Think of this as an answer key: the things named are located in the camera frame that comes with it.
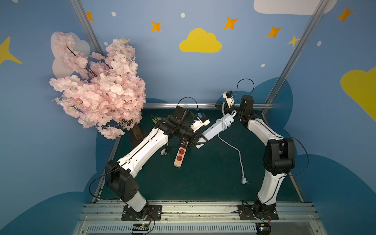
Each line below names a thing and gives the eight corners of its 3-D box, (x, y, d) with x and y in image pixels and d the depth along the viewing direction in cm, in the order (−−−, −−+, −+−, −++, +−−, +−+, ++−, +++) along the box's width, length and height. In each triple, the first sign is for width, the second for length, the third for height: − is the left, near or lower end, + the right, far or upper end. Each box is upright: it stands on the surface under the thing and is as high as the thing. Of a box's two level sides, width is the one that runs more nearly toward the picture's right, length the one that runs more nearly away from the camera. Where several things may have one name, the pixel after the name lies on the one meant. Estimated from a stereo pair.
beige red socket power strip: (173, 166, 92) (173, 163, 89) (179, 149, 99) (179, 146, 96) (181, 168, 91) (180, 165, 88) (186, 151, 99) (186, 148, 96)
